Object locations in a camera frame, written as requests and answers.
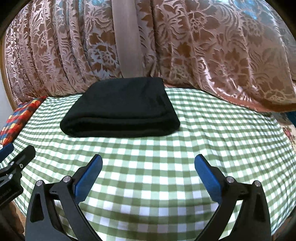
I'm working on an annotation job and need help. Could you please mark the black pants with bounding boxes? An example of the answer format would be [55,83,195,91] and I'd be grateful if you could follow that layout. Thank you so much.
[60,77,180,138]

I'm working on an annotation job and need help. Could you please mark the colorful patterned pillow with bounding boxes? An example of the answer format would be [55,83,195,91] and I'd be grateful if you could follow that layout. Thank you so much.
[1,96,47,147]

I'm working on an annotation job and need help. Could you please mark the green white checkered bedsheet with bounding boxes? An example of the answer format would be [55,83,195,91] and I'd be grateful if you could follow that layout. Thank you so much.
[1,88,295,240]

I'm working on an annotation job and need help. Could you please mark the floral mattress edge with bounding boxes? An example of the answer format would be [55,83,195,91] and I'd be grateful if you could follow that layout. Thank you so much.
[272,113,296,151]

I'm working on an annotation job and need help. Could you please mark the brown floral curtain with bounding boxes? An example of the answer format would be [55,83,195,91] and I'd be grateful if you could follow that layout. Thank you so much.
[1,1,295,112]

